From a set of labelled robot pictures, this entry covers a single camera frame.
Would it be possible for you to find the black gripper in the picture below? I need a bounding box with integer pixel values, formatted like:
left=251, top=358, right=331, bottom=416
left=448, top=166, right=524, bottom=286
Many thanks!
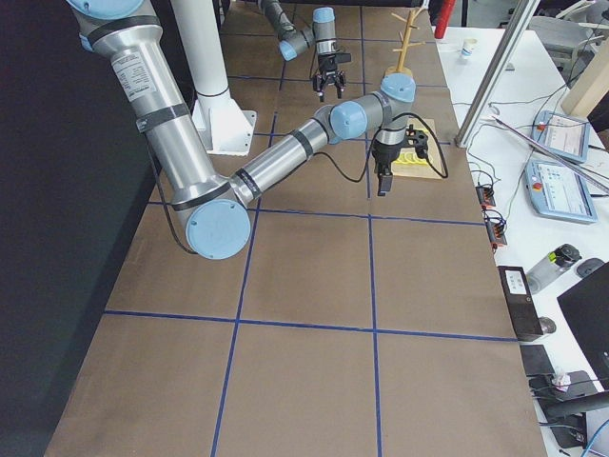
left=312, top=52, right=346, bottom=102
left=372, top=139, right=403, bottom=197

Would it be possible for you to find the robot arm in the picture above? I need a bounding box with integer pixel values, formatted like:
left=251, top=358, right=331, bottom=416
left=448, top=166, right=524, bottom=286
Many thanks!
left=257, top=0, right=351, bottom=102
left=70, top=1, right=416, bottom=260

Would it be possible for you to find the wooden cup storage rack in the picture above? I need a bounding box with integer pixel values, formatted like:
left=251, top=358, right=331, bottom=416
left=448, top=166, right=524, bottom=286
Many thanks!
left=383, top=6, right=427, bottom=78

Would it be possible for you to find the paper cup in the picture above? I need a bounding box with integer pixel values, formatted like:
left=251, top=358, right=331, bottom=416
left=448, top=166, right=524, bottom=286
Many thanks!
left=460, top=38, right=478, bottom=62

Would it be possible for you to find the red cylinder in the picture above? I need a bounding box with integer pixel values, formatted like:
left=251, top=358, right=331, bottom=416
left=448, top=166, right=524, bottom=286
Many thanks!
left=434, top=0, right=456, bottom=39

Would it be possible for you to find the near teach pendant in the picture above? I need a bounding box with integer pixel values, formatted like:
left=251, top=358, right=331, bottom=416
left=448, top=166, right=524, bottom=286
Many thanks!
left=525, top=160, right=598, bottom=224

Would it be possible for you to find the teach pendant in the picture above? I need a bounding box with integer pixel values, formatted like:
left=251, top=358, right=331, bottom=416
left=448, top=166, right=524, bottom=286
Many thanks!
left=525, top=160, right=598, bottom=224
left=532, top=110, right=591, bottom=164

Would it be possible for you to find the far teach pendant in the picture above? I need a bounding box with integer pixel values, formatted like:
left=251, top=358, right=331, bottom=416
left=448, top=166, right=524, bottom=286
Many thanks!
left=532, top=110, right=591, bottom=164

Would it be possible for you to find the black box with label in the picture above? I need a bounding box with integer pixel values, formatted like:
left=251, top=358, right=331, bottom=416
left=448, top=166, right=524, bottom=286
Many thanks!
left=498, top=266, right=543, bottom=342

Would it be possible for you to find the clear water bottle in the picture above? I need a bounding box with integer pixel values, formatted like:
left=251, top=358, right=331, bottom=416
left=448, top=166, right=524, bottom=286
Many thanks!
left=525, top=244, right=581, bottom=293

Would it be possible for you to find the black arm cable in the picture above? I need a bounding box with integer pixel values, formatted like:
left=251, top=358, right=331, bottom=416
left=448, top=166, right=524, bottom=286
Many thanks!
left=313, top=113, right=449, bottom=183

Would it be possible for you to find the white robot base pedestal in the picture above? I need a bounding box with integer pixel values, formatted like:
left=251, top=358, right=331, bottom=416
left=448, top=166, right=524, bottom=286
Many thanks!
left=171, top=0, right=257, bottom=156

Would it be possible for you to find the aluminium frame post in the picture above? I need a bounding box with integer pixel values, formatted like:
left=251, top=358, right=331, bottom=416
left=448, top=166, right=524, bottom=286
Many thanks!
left=455, top=0, right=540, bottom=148

